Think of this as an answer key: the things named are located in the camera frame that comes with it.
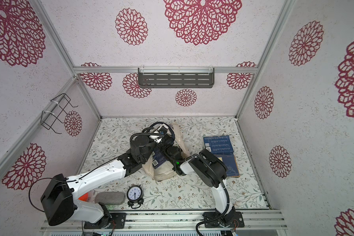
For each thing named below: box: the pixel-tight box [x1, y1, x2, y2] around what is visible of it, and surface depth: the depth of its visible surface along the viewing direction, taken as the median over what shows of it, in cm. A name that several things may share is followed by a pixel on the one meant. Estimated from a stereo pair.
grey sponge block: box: [94, 191, 126, 206], surface depth 80 cm
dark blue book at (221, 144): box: [203, 135, 235, 154], surface depth 99 cm
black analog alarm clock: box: [126, 184, 145, 209], surface depth 81 cm
